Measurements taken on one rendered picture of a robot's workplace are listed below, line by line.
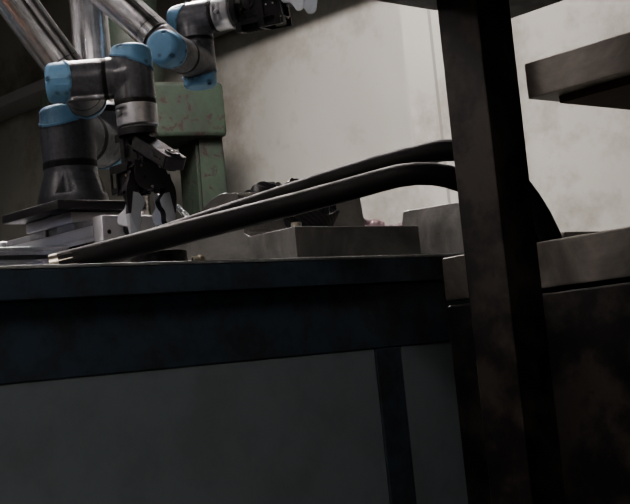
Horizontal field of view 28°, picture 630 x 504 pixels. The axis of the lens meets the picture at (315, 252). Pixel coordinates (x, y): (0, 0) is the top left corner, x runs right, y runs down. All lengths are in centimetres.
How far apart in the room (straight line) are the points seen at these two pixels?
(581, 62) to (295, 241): 48
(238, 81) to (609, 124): 216
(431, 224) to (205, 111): 364
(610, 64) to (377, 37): 400
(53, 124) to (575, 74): 134
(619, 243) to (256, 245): 60
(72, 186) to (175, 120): 304
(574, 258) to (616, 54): 28
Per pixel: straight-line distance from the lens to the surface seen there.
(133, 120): 227
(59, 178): 270
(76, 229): 264
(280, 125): 605
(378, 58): 563
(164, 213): 228
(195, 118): 574
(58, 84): 230
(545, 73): 174
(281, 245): 185
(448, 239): 219
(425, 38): 515
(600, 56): 169
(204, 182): 575
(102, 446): 148
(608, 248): 155
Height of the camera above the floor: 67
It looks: 5 degrees up
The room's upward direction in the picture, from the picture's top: 6 degrees counter-clockwise
